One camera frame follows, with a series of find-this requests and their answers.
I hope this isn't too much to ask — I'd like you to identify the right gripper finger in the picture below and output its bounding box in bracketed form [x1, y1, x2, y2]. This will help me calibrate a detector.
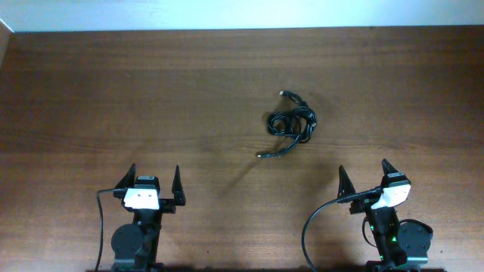
[337, 165, 356, 203]
[381, 159, 398, 175]

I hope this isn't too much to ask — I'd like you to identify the camera cable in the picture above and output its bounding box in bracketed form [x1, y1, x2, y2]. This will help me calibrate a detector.
[94, 187, 126, 272]
[301, 187, 383, 272]

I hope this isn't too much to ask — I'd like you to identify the right camera cable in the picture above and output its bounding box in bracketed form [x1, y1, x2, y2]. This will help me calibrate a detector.
[301, 187, 383, 272]

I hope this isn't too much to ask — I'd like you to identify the black USB cable thin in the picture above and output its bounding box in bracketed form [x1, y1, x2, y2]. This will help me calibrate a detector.
[267, 91, 308, 138]

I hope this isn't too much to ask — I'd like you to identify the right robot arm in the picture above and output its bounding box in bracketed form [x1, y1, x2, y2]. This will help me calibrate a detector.
[337, 159, 433, 272]

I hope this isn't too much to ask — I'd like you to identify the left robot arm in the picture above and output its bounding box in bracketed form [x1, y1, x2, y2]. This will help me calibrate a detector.
[110, 165, 186, 272]

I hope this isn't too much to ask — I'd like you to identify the left camera cable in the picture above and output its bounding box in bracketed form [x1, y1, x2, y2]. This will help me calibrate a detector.
[94, 187, 126, 272]

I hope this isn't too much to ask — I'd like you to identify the black USB cable thick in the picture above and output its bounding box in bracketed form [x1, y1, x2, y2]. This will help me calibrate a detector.
[256, 106, 318, 158]

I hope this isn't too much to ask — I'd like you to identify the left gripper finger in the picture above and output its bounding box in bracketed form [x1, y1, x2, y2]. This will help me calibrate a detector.
[172, 165, 186, 206]
[115, 163, 136, 189]

